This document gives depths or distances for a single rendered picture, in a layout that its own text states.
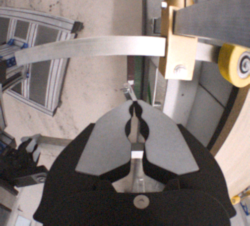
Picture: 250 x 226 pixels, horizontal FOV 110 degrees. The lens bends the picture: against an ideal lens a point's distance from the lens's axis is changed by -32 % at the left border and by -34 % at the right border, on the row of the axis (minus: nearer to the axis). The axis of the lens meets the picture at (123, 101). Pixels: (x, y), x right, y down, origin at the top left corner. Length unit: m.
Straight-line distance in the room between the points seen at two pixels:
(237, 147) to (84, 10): 1.19
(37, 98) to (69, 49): 1.06
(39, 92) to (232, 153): 1.27
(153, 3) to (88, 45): 0.23
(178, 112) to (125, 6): 0.85
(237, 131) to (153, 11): 0.36
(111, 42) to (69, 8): 1.00
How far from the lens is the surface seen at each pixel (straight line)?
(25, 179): 0.36
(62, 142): 0.37
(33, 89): 1.24
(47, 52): 0.25
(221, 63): 0.23
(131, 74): 0.38
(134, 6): 1.08
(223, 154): 0.39
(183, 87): 0.53
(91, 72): 1.15
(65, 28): 0.94
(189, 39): 0.21
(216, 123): 0.45
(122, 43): 0.20
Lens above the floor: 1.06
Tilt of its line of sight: 60 degrees down
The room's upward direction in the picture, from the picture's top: 176 degrees counter-clockwise
